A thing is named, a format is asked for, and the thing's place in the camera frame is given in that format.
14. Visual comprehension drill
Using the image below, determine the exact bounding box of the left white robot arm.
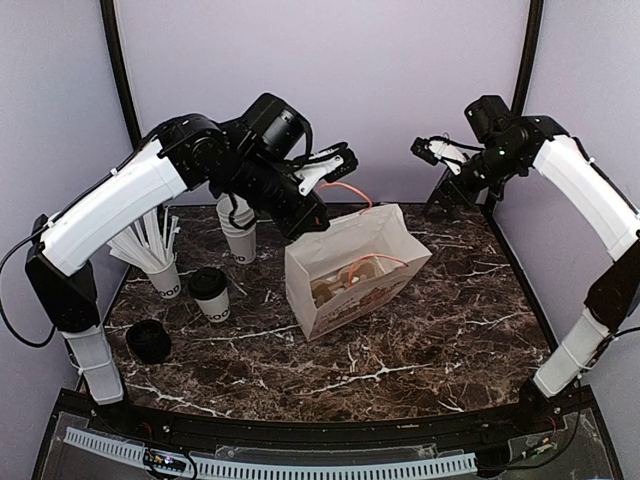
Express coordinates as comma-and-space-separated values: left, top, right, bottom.
23, 110, 329, 436

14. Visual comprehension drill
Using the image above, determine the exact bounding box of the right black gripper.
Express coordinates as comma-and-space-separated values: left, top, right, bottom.
421, 141, 524, 220

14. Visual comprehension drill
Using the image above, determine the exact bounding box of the single black cup lid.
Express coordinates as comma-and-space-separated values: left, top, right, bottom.
188, 267, 228, 301

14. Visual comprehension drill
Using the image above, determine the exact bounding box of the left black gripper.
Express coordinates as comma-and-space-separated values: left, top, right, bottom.
225, 150, 332, 241

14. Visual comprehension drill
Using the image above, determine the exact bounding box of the white slotted cable duct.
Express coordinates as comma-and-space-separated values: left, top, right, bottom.
63, 427, 477, 479

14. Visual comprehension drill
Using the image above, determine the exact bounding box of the brown cardboard cup carrier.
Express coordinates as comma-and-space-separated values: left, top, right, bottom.
310, 260, 383, 308

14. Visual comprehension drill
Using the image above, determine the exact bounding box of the single white paper cup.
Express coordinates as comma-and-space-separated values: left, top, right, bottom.
195, 288, 231, 323

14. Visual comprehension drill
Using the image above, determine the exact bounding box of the printed paper takeout bag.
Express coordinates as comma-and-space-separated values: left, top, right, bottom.
284, 182, 432, 342

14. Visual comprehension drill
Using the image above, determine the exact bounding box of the stack of white paper cups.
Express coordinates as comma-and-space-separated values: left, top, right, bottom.
216, 195, 256, 264

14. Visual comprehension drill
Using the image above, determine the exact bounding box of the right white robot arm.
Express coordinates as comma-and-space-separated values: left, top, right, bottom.
411, 114, 639, 434

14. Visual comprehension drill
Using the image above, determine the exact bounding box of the white cup holding straws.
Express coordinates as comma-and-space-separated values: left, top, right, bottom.
145, 260, 181, 299

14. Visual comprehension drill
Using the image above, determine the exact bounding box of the stack of black lids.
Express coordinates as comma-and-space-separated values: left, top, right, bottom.
125, 319, 171, 365

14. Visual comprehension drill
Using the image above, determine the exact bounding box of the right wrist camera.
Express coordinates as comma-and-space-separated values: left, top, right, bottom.
464, 95, 513, 144

